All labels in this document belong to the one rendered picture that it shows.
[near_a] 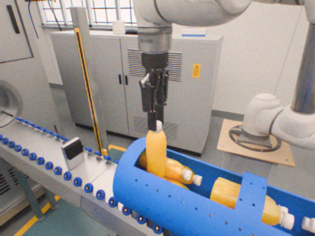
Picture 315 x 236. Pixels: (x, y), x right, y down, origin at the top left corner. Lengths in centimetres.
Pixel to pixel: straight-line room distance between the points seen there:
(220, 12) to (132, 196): 58
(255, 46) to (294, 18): 52
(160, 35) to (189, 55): 161
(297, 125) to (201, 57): 127
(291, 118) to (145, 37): 78
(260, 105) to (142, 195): 77
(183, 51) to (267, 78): 170
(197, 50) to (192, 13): 170
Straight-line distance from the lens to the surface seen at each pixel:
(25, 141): 156
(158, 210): 67
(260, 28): 328
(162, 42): 50
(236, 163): 126
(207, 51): 205
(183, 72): 215
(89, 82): 128
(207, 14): 36
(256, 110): 115
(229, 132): 129
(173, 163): 76
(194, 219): 63
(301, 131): 107
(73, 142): 111
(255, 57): 333
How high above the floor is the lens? 167
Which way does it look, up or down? 30 degrees down
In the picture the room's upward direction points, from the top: straight up
